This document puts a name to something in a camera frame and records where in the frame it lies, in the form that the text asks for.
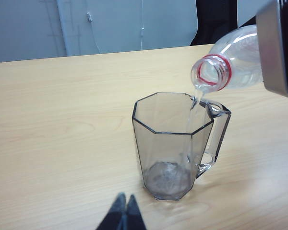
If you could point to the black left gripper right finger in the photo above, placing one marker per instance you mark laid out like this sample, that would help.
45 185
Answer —
134 215

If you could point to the transparent grey faceted mug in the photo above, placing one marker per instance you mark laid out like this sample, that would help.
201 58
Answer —
163 148

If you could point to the black office chair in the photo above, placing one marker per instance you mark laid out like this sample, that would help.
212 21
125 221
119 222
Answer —
216 21

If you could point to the clear red-labelled water bottle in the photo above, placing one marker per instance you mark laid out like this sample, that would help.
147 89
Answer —
242 60

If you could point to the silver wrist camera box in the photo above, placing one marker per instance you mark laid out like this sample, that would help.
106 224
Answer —
271 48

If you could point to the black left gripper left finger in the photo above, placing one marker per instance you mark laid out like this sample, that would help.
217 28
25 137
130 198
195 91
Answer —
115 215

